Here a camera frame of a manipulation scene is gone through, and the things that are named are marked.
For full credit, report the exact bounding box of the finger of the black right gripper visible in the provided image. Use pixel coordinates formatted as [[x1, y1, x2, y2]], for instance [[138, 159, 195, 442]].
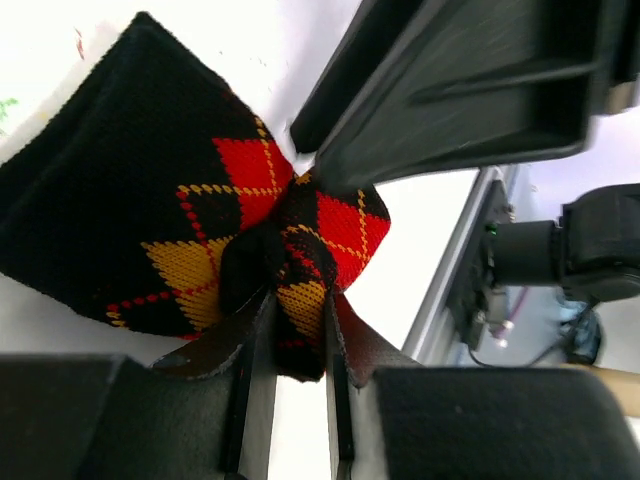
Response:
[[290, 1, 613, 191]]

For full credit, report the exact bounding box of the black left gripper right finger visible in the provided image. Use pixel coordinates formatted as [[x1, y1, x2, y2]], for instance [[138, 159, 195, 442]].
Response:
[[325, 294, 639, 479]]

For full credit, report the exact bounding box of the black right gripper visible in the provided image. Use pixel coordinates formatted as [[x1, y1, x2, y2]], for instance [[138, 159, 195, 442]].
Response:
[[604, 0, 639, 115]]

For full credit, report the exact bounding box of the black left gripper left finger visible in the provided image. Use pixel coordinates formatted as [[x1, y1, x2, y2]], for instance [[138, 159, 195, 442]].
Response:
[[1, 291, 277, 479]]

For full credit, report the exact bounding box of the red yellow argyle sock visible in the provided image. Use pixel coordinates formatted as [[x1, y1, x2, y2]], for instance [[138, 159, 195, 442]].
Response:
[[1, 12, 391, 381]]

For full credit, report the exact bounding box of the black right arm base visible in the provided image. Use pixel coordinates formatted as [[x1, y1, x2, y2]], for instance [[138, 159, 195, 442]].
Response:
[[446, 180, 511, 350]]

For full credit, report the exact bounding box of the aluminium front rail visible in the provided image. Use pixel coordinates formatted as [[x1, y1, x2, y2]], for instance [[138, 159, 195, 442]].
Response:
[[402, 165, 520, 366]]

